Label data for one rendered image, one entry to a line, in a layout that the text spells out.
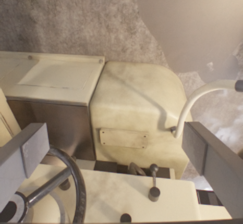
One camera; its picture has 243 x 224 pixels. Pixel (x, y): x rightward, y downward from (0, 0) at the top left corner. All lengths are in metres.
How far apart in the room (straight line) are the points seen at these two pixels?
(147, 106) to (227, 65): 0.87
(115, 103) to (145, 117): 0.21
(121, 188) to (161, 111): 0.55
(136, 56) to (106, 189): 1.11
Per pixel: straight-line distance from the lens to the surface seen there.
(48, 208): 0.61
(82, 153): 1.49
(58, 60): 1.67
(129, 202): 0.70
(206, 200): 1.55
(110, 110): 1.09
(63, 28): 1.59
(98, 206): 0.70
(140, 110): 1.07
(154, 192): 0.68
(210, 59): 1.63
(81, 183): 0.47
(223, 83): 0.71
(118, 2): 1.42
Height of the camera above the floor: 1.39
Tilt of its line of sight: 50 degrees down
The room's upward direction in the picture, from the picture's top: 170 degrees counter-clockwise
